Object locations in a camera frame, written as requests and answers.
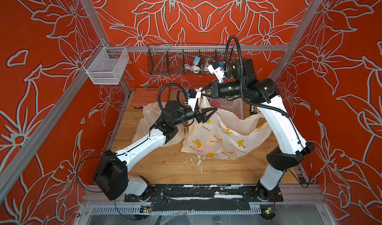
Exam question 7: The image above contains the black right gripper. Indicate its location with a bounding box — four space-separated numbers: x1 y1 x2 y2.
198 81 247 101

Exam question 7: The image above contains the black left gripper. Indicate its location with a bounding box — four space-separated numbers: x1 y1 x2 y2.
172 99 217 128

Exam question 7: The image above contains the banana print plastic bag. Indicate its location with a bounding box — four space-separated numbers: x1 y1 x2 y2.
181 109 272 160

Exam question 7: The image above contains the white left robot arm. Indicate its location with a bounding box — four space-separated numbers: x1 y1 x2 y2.
93 101 217 201

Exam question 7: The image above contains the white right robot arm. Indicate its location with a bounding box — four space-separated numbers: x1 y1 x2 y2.
204 59 315 201

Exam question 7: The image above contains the plain translucent plastic bag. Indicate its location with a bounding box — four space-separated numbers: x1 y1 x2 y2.
131 102 187 148

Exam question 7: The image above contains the white round-dial device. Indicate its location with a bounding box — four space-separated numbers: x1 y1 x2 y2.
203 58 215 74

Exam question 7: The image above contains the blue white small box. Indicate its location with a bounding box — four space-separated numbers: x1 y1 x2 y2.
192 56 201 67

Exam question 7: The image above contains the pink perforated plastic basket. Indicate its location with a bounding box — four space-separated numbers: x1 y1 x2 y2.
208 98 244 119

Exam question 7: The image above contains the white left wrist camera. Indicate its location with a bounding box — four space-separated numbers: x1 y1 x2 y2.
187 89 202 111

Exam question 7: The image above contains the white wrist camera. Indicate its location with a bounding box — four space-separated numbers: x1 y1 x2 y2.
187 89 202 111
207 60 225 83

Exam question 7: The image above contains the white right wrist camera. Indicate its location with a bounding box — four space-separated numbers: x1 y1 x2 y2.
207 60 225 83

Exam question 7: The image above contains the white coiled cable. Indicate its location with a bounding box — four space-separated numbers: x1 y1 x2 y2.
183 63 201 74

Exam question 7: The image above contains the black wire wall basket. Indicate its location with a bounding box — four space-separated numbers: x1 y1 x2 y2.
147 43 237 76

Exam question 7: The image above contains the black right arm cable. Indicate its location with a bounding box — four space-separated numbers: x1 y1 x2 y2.
224 35 312 188

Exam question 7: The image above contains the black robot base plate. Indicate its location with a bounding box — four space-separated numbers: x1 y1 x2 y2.
124 184 284 215

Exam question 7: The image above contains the white mesh wall basket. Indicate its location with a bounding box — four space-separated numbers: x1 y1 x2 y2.
82 43 130 85

